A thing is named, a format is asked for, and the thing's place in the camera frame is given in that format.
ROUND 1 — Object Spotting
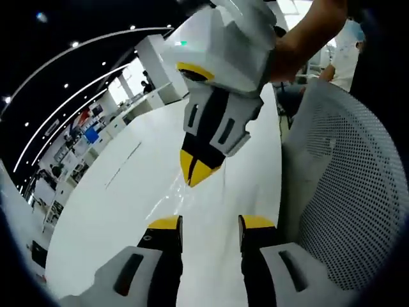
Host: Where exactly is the grey mesh office chair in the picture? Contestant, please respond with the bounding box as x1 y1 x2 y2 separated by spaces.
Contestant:
280 78 407 292

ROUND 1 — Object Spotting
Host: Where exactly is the blue box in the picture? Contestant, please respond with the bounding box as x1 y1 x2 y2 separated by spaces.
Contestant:
83 129 101 144

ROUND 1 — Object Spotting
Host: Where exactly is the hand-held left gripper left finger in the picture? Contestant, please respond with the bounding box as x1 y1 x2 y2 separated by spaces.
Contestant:
59 214 184 307

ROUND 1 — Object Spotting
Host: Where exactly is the black floor object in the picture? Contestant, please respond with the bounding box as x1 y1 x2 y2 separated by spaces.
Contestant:
31 240 49 267

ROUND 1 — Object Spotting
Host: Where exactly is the person's right hand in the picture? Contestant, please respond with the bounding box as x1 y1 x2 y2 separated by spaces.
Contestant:
270 30 309 84

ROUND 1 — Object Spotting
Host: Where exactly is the clear resealable plastic bag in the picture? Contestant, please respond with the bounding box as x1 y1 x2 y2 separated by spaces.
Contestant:
153 159 229 221

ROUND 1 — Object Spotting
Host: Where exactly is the white square pillar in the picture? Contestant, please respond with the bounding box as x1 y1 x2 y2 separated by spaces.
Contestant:
134 34 190 106

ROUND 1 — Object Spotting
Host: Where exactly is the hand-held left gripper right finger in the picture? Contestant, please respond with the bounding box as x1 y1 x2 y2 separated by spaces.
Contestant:
238 214 351 307

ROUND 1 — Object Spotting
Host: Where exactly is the long white counter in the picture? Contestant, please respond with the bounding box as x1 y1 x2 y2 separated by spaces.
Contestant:
95 83 175 151

